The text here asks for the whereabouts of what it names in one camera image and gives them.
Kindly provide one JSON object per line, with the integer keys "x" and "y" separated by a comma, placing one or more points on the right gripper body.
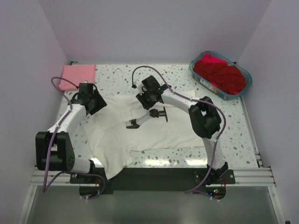
{"x": 146, "y": 99}

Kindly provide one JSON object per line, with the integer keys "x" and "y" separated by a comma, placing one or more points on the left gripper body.
{"x": 98, "y": 102}

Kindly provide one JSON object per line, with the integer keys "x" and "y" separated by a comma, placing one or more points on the white t shirt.
{"x": 111, "y": 141}

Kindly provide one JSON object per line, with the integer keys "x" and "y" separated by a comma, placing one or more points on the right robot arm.
{"x": 204, "y": 117}

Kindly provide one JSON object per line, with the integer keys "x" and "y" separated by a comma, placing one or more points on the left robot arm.
{"x": 54, "y": 150}

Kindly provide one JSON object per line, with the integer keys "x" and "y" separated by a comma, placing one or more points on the folded pink t shirt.
{"x": 79, "y": 73}

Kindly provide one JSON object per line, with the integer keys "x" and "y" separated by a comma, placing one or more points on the bright pink t shirt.
{"x": 210, "y": 59}

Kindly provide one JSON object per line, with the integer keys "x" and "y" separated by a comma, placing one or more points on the teal plastic basket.
{"x": 212, "y": 87}

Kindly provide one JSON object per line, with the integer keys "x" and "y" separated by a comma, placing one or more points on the dark red t shirt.
{"x": 227, "y": 78}

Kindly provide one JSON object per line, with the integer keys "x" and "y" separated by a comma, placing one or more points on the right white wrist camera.
{"x": 141, "y": 88}

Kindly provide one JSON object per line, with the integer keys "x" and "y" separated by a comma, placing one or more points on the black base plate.
{"x": 140, "y": 179}

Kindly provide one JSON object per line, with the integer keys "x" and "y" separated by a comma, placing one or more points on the aluminium frame rail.
{"x": 152, "y": 191}

